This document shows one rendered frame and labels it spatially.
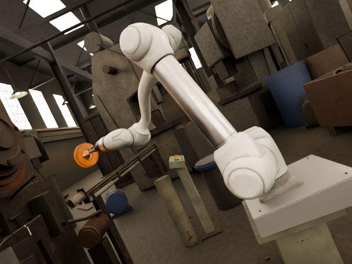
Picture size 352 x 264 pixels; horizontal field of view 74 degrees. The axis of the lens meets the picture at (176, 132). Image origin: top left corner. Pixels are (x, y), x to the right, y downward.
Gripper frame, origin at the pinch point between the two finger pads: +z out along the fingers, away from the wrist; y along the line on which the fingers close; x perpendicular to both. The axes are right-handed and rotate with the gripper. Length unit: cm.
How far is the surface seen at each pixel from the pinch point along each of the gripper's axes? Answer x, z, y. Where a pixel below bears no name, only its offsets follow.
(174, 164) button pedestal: -31, -33, 37
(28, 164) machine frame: 7.2, 30.4, -20.4
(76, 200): -24.6, 7.0, -14.2
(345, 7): 145, -255, 1279
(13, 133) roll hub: 22.2, -7.1, -35.3
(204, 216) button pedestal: -76, -33, 44
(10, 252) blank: -14, -66, -70
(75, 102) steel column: 198, 702, 500
